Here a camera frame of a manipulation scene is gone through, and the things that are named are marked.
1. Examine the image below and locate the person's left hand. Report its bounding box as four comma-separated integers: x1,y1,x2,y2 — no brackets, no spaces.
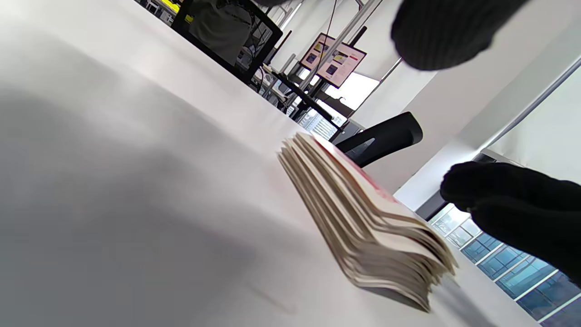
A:
391,0,581,287

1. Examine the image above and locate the deck of playing cards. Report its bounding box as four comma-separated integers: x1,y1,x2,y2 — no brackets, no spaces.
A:
277,132,458,313

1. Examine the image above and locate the silver metal pole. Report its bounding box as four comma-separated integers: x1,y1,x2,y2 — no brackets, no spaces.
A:
284,0,382,109

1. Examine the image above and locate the black mesh office chair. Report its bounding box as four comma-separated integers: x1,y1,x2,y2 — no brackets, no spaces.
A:
334,111,423,168

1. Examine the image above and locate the black chair with chrome base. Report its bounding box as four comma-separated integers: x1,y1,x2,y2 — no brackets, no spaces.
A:
172,0,283,84

